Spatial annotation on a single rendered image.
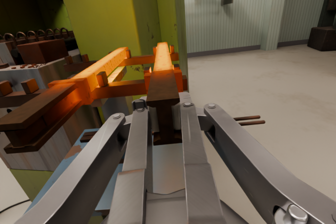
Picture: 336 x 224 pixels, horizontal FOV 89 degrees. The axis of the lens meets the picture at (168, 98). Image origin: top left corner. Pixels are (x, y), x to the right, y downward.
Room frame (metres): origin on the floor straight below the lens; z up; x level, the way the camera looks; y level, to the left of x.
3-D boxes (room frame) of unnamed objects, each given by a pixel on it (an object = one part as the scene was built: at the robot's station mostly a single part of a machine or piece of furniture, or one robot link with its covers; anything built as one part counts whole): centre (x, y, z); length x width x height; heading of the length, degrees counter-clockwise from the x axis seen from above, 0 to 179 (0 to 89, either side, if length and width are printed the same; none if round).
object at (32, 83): (0.38, 0.24, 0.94); 0.23 x 0.06 x 0.02; 178
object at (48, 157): (0.83, 0.51, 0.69); 0.56 x 0.38 x 0.45; 169
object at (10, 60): (0.83, 0.57, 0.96); 0.42 x 0.20 x 0.09; 169
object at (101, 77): (0.37, 0.12, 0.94); 0.23 x 0.06 x 0.02; 178
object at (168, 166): (0.37, 0.12, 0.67); 0.40 x 0.30 x 0.02; 88
